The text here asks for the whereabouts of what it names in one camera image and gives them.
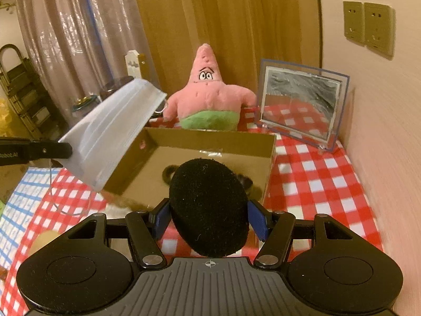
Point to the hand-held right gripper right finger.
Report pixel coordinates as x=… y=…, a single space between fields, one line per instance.
x=258 y=220

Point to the clothes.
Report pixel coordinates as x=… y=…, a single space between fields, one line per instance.
x=207 y=204

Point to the blue white checkered cloth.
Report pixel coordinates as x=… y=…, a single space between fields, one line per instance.
x=19 y=197

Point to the glass jar with green lid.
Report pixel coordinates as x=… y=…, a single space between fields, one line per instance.
x=84 y=102

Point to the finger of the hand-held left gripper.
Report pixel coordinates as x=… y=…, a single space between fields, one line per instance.
x=52 y=149

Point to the white face mask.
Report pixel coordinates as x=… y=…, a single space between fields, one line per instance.
x=111 y=128

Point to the beige wall socket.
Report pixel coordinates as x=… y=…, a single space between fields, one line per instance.
x=378 y=26
x=353 y=19

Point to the red white checkered tablecloth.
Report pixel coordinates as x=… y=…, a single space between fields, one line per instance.
x=312 y=184

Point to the pink starfish plush toy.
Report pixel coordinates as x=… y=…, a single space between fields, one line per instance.
x=210 y=95

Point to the beige sheer curtain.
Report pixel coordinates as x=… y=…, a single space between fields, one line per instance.
x=65 y=23

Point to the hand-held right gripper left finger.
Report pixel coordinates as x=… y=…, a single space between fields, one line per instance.
x=160 y=219

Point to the clear acrylic picture frame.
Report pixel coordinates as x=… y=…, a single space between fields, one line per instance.
x=299 y=102

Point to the white wooden chair back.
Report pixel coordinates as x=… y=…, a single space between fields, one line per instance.
x=135 y=64

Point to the folded step ladder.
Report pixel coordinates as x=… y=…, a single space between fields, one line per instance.
x=26 y=95

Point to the brown cardboard box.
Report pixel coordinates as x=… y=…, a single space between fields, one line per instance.
x=210 y=141

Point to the dark brown canister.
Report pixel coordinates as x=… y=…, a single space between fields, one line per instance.
x=113 y=85

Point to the wooden wardrobe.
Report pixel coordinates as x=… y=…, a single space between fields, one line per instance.
x=246 y=16

